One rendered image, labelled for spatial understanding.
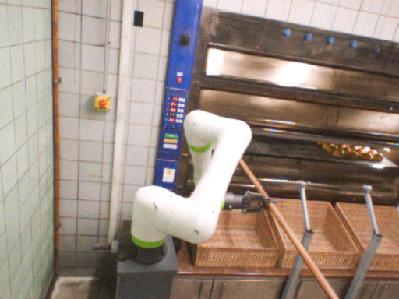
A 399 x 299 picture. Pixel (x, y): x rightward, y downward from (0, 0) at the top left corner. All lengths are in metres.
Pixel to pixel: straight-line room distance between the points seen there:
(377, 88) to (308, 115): 0.52
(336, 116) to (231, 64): 0.89
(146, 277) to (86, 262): 1.60
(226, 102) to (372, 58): 1.05
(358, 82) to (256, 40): 0.81
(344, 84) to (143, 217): 1.81
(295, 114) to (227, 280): 1.23
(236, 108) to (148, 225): 1.31
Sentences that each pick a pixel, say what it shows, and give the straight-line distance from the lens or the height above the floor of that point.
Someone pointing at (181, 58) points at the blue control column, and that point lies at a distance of 2.02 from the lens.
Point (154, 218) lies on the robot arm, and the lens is 1.04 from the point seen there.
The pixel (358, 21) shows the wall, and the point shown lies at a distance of 2.44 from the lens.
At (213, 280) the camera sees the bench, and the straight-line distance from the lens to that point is 2.19.
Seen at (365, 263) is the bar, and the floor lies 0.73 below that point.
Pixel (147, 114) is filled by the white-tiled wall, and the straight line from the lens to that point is 2.11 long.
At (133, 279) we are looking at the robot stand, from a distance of 1.17.
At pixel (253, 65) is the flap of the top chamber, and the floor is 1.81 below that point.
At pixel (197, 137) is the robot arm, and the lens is 1.27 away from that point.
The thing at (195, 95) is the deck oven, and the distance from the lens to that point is 2.10.
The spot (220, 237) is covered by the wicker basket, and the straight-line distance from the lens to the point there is 2.39.
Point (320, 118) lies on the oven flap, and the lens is 2.44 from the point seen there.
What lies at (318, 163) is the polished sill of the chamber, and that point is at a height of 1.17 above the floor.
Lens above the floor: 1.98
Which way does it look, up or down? 21 degrees down
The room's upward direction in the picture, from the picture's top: 10 degrees clockwise
